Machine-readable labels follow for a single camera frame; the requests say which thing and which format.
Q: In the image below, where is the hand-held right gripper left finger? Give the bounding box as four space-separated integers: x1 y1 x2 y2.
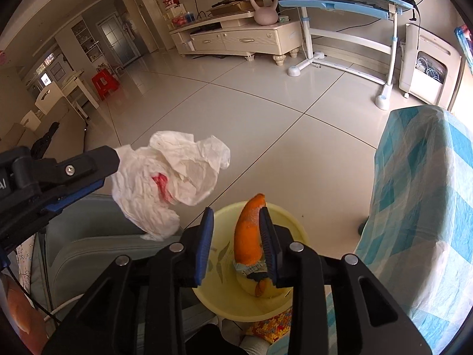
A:
41 206 215 355

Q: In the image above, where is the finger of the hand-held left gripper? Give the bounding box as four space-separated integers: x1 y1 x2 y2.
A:
31 146 121 193
37 177 107 224

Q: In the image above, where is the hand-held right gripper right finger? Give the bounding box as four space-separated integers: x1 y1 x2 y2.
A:
258 206 434 355

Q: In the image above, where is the orange peel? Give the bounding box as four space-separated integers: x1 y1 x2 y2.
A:
234 193 267 267

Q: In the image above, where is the yellow plastic basin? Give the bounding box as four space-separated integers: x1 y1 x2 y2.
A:
191 201 309 322

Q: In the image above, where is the white tissue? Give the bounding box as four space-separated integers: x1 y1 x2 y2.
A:
111 130 231 241

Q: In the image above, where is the grey cushioned seat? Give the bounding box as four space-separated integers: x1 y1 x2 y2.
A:
37 192 218 341

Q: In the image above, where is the white dining chair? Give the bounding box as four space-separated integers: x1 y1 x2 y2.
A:
35 82 67 116
20 110 41 128

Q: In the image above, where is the red yellow floral cloth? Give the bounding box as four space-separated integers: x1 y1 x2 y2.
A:
246 309 294 344

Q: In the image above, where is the white dining table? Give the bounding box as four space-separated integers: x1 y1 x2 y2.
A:
61 71 100 111

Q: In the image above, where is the red plastic stool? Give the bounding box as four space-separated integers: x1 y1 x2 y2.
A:
90 70 121 100

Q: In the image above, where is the white display cabinet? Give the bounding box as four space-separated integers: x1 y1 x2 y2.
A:
70 18 102 63

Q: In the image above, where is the grey glass door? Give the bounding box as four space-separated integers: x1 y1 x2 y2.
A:
97 13 143 68

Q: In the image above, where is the blue checked tablecloth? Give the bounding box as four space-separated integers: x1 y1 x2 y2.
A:
355 106 473 355

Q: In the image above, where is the cream television cabinet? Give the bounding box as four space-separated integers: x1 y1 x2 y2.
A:
170 0 305 63

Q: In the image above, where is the brown cardboard box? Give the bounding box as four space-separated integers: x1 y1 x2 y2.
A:
210 1 255 17

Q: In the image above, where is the pink kettlebell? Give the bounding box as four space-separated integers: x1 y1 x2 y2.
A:
250 0 279 26

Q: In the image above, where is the light blue study desk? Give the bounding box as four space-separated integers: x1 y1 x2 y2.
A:
256 0 414 109

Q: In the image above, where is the white air purifier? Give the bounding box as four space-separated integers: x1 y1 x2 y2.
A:
399 23 462 106

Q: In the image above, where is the colourful printed drawstring bag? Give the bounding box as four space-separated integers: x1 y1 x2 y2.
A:
454 25 473 71

